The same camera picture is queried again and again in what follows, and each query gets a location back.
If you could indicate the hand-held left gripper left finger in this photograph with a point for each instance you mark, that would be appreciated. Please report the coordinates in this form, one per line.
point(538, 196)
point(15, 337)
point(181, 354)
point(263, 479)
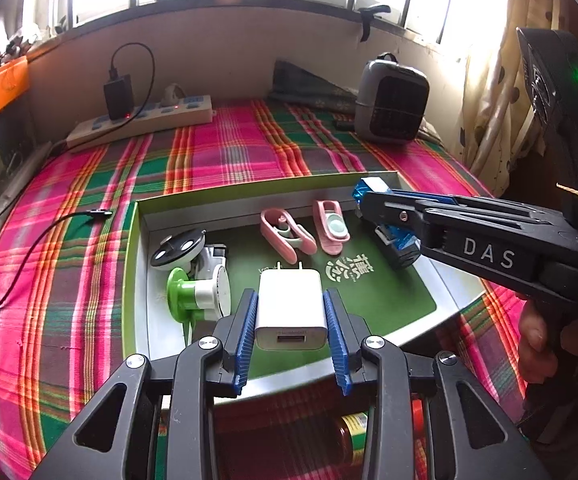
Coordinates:
point(246, 340)

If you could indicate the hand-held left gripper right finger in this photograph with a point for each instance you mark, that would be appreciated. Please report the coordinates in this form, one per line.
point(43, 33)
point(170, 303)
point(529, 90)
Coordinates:
point(338, 340)

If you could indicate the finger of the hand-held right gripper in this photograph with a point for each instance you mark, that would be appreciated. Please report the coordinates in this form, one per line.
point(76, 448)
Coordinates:
point(399, 215)
point(494, 209)

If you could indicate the blue toy vehicle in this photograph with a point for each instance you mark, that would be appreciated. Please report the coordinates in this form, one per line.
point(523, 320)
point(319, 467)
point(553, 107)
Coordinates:
point(401, 247)

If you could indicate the white USB charger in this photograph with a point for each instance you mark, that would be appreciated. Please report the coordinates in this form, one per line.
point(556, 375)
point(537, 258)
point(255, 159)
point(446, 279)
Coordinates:
point(291, 305)

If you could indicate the green and white spool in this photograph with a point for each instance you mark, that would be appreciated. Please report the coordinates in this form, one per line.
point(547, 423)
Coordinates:
point(204, 295)

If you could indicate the green cardboard box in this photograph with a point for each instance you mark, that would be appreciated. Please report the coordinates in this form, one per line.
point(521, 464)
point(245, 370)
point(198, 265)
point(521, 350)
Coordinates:
point(394, 300)

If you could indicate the pink plastic clipper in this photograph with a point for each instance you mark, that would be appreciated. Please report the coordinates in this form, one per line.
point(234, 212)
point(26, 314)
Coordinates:
point(274, 227)
point(329, 240)

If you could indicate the black and white round gadget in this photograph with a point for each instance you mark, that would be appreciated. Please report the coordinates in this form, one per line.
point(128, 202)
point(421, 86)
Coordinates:
point(179, 250)

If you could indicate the person's right hand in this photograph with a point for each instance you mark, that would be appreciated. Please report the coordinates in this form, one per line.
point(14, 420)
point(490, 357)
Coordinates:
point(534, 345)

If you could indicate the grey space heater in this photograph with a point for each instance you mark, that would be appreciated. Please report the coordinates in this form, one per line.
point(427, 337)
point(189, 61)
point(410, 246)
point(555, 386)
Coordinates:
point(394, 105)

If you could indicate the cream patterned curtain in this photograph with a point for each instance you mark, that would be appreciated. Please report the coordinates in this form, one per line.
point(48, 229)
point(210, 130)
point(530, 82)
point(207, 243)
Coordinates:
point(494, 85)

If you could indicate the dark folded cloth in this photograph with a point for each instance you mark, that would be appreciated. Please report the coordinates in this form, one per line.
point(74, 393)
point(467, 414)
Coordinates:
point(309, 87)

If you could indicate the pink plaid blanket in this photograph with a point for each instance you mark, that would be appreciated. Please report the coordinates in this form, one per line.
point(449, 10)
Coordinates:
point(69, 260)

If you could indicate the white power strip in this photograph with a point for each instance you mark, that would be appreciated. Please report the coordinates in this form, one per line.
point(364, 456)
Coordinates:
point(169, 115)

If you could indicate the black plug-in charger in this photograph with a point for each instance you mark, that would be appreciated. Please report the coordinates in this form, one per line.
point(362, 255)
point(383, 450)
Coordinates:
point(119, 97)

